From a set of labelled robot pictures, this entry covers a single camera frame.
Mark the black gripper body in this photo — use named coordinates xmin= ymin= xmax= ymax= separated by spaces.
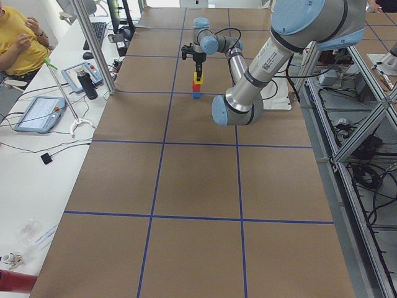
xmin=192 ymin=52 xmax=206 ymax=64

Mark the yellow block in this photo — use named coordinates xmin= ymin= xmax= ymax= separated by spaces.
xmin=193 ymin=71 xmax=203 ymax=85

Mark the red block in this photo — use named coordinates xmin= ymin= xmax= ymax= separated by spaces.
xmin=192 ymin=81 xmax=201 ymax=93

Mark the blue block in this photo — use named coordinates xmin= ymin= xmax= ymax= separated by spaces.
xmin=192 ymin=92 xmax=201 ymax=99

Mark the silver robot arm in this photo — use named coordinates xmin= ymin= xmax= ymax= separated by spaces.
xmin=183 ymin=1 xmax=367 ymax=125

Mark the black keyboard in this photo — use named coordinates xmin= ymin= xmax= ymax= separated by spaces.
xmin=91 ymin=22 xmax=107 ymax=49

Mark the black computer mouse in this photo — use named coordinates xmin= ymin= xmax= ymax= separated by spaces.
xmin=83 ymin=52 xmax=94 ymax=60

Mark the black water bottle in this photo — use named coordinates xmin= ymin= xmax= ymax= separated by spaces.
xmin=76 ymin=67 xmax=98 ymax=100

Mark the far teach pendant tablet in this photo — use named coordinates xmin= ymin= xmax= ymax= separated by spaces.
xmin=61 ymin=61 xmax=103 ymax=93

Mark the teach pendant tablet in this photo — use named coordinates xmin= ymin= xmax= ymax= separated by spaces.
xmin=61 ymin=61 xmax=103 ymax=93
xmin=14 ymin=96 xmax=66 ymax=133

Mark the reacher grabber tool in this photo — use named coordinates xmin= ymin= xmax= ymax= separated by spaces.
xmin=43 ymin=58 xmax=95 ymax=138

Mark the near teach pendant tablet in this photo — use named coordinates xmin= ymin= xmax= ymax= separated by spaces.
xmin=14 ymin=96 xmax=66 ymax=133

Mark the person in yellow shirt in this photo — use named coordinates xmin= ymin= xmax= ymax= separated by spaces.
xmin=1 ymin=5 xmax=51 ymax=83

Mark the small black square device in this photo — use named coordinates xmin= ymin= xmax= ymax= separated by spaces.
xmin=40 ymin=153 xmax=53 ymax=165

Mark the paper label sheet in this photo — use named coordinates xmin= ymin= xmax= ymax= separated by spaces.
xmin=35 ymin=225 xmax=58 ymax=250

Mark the white metal fitting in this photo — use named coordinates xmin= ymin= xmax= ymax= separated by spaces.
xmin=1 ymin=253 xmax=24 ymax=270

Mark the dark red cylinder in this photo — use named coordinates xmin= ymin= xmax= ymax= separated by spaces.
xmin=1 ymin=269 xmax=38 ymax=294

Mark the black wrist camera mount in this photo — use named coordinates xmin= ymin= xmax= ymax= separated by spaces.
xmin=181 ymin=43 xmax=194 ymax=60

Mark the white camera mast column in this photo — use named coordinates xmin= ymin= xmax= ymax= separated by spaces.
xmin=261 ymin=42 xmax=312 ymax=111

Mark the aluminium frame post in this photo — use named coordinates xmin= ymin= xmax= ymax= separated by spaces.
xmin=71 ymin=0 xmax=116 ymax=95

